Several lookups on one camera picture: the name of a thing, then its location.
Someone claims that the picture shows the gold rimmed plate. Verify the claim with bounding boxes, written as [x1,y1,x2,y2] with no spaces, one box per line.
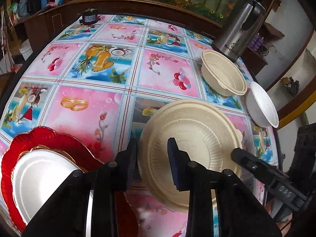
[18,145,104,173]

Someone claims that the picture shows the black power adapter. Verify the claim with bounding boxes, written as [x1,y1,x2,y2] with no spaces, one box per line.
[78,8,99,25]

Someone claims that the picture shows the white foam bowl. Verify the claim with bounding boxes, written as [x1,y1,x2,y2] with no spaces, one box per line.
[245,81,279,128]

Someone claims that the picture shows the red scalloped plate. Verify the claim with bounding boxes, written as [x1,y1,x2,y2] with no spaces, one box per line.
[0,126,139,237]

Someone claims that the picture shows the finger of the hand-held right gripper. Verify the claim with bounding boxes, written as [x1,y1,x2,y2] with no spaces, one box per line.
[231,148,288,185]

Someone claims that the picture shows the large beige round plate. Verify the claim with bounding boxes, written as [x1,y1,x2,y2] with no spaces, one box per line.
[138,99,244,213]

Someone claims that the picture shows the white plastic bucket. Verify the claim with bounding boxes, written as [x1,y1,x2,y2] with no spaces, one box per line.
[20,41,34,61]

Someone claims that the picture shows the white foam plate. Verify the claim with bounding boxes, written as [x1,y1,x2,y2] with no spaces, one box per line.
[12,149,86,225]

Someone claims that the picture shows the dark chair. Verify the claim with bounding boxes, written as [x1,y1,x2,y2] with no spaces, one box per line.
[289,123,316,203]

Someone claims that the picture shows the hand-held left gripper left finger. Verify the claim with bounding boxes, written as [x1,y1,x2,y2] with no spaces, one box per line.
[22,136,138,237]

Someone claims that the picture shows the stainless steel thermos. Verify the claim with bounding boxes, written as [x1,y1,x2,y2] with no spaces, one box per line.
[211,0,267,63]

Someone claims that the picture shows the green packet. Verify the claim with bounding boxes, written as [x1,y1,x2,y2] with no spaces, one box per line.
[8,2,19,18]

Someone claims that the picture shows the black kettle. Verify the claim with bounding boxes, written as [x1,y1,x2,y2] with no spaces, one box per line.
[27,0,42,14]

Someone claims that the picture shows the beige ribbed bowl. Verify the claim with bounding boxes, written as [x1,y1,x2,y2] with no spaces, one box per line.
[201,49,248,97]

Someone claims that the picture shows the tangled cables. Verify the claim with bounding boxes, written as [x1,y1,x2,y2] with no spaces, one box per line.
[259,43,274,56]

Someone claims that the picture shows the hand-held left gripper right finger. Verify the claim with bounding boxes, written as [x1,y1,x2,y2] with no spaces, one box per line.
[167,137,282,237]

